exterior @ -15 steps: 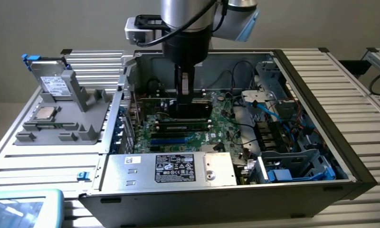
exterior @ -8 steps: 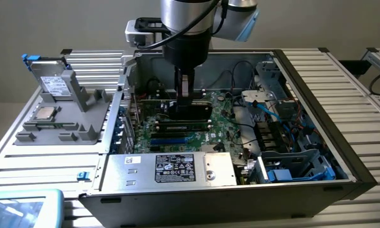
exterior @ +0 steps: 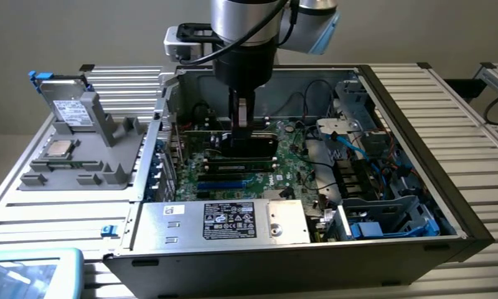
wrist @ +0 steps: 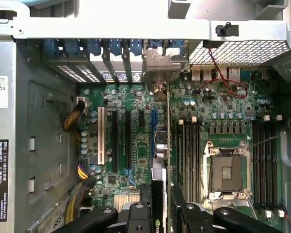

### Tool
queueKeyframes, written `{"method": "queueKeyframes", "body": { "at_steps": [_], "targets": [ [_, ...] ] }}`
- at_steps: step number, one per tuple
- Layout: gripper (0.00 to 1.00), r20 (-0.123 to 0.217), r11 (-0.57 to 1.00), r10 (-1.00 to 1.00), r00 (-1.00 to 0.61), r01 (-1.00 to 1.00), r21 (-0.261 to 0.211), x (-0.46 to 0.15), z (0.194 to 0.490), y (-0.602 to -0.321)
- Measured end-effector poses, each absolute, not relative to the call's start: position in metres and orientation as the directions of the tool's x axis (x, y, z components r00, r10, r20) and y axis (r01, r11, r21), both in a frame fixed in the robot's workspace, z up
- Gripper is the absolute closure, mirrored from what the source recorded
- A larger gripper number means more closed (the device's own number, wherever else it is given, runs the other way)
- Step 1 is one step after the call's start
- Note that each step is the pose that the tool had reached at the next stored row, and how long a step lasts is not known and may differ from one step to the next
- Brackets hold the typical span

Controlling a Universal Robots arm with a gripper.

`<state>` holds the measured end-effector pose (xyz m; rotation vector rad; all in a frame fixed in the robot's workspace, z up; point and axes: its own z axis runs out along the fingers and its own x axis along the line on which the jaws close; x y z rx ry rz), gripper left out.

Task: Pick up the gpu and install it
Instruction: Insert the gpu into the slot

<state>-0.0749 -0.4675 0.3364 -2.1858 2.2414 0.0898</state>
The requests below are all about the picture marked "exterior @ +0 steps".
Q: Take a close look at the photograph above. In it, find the blue disk bay tray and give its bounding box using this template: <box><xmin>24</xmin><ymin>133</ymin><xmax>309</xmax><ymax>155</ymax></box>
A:
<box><xmin>349</xmin><ymin>221</ymin><xmax>385</xmax><ymax>241</ymax></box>

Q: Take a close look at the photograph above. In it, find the blue expansion slot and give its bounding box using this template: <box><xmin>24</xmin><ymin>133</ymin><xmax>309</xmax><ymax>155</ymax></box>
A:
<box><xmin>197</xmin><ymin>179</ymin><xmax>251</xmax><ymax>190</ymax></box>

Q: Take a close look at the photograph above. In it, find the grey parts rack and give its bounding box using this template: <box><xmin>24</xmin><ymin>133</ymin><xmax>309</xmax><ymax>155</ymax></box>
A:
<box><xmin>16</xmin><ymin>91</ymin><xmax>149</xmax><ymax>192</ymax></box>

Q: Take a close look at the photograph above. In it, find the graphics card with black cooler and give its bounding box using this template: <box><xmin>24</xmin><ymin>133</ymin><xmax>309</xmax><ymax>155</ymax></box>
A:
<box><xmin>179</xmin><ymin>128</ymin><xmax>281</xmax><ymax>161</ymax></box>

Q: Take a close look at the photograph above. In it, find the red case wire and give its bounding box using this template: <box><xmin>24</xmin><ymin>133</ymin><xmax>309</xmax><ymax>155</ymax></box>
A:
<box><xmin>376</xmin><ymin>133</ymin><xmax>406</xmax><ymax>175</ymax></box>

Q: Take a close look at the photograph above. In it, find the installed black RAM stick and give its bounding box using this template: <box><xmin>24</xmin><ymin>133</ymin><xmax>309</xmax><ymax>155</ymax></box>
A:
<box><xmin>207</xmin><ymin>158</ymin><xmax>276</xmax><ymax>174</ymax></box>

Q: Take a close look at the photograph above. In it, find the blue disk carrier clip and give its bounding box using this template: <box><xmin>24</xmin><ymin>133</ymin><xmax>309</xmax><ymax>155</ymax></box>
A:
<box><xmin>28</xmin><ymin>70</ymin><xmax>53</xmax><ymax>84</ymax></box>

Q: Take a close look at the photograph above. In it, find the green RAM stick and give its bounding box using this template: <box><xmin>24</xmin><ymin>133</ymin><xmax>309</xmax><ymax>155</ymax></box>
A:
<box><xmin>44</xmin><ymin>159</ymin><xmax>100</xmax><ymax>168</ymax></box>

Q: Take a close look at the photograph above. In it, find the silver power supply unit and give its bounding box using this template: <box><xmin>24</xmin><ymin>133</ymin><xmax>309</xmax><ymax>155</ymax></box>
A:
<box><xmin>131</xmin><ymin>199</ymin><xmax>313</xmax><ymax>251</ymax></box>

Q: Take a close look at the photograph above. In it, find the black looped case wire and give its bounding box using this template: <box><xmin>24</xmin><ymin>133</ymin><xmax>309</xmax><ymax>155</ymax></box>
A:
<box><xmin>304</xmin><ymin>79</ymin><xmax>334</xmax><ymax>121</ymax></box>

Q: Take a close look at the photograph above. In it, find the silver hard disk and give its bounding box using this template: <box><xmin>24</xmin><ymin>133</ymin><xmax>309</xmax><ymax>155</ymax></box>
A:
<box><xmin>39</xmin><ymin>78</ymin><xmax>96</xmax><ymax>128</ymax></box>

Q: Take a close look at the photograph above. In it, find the silver CPU chip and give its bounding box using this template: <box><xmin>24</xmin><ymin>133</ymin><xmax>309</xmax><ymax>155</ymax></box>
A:
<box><xmin>43</xmin><ymin>140</ymin><xmax>80</xmax><ymax>160</ymax></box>

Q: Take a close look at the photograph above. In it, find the teal framed teach pendant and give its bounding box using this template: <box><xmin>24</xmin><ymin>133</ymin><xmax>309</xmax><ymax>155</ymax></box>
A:
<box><xmin>0</xmin><ymin>247</ymin><xmax>87</xmax><ymax>299</ymax></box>

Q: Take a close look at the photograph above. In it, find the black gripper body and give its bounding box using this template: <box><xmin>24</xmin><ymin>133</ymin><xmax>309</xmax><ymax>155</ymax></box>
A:
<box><xmin>213</xmin><ymin>41</ymin><xmax>276</xmax><ymax>92</ymax></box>

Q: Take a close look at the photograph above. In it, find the silver chipset heat sink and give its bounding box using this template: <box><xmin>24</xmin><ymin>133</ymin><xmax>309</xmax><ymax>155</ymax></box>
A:
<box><xmin>261</xmin><ymin>189</ymin><xmax>291</xmax><ymax>201</ymax></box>

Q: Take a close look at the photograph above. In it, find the silver optical drive cage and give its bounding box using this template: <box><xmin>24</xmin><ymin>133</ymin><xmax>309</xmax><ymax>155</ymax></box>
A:
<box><xmin>333</xmin><ymin>78</ymin><xmax>381</xmax><ymax>133</ymax></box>

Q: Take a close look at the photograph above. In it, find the open black PC case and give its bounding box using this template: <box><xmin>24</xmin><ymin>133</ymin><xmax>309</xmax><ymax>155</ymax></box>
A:
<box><xmin>103</xmin><ymin>64</ymin><xmax>496</xmax><ymax>299</ymax></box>

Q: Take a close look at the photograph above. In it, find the metal disk bay cage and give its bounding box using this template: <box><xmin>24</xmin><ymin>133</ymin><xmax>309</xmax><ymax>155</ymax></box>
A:
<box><xmin>338</xmin><ymin>194</ymin><xmax>444</xmax><ymax>241</ymax></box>

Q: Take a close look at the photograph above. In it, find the light blue SATA wire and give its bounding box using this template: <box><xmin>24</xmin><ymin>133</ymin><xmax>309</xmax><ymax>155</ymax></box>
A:
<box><xmin>330</xmin><ymin>131</ymin><xmax>374</xmax><ymax>163</ymax></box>

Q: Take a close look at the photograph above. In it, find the black expansion slot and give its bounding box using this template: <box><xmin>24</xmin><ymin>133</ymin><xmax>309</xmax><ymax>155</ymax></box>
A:
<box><xmin>199</xmin><ymin>173</ymin><xmax>251</xmax><ymax>183</ymax></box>

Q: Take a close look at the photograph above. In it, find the green motherboard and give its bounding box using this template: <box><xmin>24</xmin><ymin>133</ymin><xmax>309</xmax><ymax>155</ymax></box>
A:
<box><xmin>172</xmin><ymin>118</ymin><xmax>329</xmax><ymax>208</ymax></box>

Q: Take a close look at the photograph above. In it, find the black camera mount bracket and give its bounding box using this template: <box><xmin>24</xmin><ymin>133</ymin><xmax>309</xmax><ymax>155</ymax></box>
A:
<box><xmin>177</xmin><ymin>22</ymin><xmax>217</xmax><ymax>46</ymax></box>

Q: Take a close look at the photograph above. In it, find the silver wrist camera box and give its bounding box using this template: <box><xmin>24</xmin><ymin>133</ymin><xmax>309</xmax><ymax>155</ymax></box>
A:
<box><xmin>163</xmin><ymin>26</ymin><xmax>204</xmax><ymax>64</ymax></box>

